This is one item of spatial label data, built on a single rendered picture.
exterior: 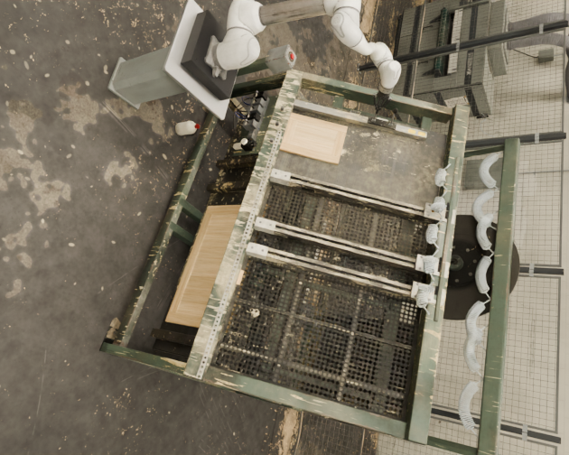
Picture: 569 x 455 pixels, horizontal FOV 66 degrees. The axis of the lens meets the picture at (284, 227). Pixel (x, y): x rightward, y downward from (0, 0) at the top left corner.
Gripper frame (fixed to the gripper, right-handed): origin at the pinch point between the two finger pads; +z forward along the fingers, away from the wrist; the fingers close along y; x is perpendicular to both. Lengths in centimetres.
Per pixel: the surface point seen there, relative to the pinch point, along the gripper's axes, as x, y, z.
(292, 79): 16, -63, 11
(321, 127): -15.3, -34.1, 14.1
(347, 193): -63, -6, 9
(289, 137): -30, -53, 14
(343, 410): -189, 18, 11
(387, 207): -65, 21, 9
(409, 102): 21.5, 21.9, 10.8
